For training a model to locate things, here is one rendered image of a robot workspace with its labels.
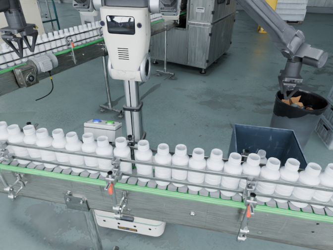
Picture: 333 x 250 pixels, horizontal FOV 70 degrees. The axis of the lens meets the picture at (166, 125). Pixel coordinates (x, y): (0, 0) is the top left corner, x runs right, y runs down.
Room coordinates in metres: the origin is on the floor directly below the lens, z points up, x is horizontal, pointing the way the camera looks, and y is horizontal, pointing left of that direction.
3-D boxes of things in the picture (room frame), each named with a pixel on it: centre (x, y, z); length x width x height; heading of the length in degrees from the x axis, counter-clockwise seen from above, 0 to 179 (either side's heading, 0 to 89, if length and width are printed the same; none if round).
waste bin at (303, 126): (2.02, -1.28, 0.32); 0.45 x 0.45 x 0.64
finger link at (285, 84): (0.89, -0.49, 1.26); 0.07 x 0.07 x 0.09; 79
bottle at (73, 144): (0.68, 0.34, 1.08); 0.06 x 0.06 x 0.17
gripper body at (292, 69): (0.91, -0.50, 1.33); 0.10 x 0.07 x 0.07; 169
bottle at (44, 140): (0.70, 0.46, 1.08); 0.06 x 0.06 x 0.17
